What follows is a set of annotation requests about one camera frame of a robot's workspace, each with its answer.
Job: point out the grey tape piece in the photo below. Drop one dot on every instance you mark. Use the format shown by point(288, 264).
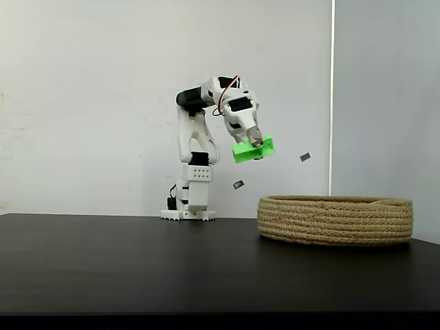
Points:
point(239, 184)
point(305, 157)

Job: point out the green lego block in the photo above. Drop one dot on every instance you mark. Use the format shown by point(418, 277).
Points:
point(245, 153)

